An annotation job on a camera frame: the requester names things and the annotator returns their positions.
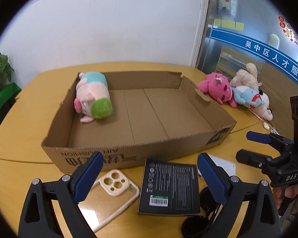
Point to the red window decal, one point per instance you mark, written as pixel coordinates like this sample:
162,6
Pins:
288,29

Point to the green cloth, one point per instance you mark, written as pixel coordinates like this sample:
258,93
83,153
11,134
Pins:
2,94

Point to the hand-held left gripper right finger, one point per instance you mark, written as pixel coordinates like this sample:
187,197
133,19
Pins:
211,176

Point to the yellow shelf behind glass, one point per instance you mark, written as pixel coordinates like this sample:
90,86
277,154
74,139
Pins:
233,59

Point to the beige plush toy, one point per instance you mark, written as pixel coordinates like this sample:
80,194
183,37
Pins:
245,78

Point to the white gadget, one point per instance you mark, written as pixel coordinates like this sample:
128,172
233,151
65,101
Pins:
224,166

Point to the black sunglasses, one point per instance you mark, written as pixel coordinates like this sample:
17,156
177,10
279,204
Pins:
196,225

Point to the cream clear phone case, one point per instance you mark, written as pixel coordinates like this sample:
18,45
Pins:
114,181

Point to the brown cardboard box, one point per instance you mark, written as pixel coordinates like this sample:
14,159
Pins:
149,119

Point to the magenta plush toy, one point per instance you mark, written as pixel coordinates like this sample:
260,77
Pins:
213,88

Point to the blue window banner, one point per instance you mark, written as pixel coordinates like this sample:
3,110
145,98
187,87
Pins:
263,50

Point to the pink pig plush toy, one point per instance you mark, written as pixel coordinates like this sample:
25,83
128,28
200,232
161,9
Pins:
92,91

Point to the yellow sticky note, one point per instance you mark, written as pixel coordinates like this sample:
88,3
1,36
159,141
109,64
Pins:
217,22
224,23
239,26
232,24

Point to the small black product box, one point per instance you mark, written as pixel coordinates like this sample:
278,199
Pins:
168,186

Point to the large green potted plant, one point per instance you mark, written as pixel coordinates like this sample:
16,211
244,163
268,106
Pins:
0,69

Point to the small white charm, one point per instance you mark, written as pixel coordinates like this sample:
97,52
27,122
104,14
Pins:
265,125

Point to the cartoon sheep poster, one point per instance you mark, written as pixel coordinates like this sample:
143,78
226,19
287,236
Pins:
227,1

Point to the light blue plush toy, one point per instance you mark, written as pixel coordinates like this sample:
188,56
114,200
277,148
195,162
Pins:
245,95

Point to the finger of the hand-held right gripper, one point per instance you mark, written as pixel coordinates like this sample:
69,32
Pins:
250,157
257,136

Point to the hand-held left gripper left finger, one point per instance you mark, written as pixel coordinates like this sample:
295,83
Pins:
88,176

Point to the white dog plush toy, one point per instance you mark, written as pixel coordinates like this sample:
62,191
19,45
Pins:
264,107

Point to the dark slatted rack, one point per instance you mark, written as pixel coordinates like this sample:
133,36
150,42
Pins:
0,119

